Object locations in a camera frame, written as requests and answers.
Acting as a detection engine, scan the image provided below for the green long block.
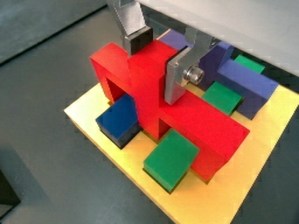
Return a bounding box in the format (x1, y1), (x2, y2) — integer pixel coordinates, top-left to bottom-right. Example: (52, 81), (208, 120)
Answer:
(142, 53), (267, 194)

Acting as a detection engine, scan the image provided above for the blue long block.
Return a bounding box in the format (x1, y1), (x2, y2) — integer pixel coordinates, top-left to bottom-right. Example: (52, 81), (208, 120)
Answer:
(96, 94), (142, 149)

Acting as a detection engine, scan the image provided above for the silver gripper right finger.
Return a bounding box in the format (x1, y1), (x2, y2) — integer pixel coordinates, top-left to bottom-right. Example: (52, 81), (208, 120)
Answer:
(164, 26), (220, 104)

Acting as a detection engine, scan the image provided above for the yellow base board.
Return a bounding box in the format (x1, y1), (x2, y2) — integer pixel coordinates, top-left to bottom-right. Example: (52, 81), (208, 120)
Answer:
(64, 83), (299, 224)

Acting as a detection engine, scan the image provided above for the purple three-legged block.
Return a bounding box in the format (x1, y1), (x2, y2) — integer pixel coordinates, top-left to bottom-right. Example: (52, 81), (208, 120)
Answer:
(160, 30), (278, 120)

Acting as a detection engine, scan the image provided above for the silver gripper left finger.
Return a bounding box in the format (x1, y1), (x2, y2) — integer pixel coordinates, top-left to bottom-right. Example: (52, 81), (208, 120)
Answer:
(107, 0), (154, 56)

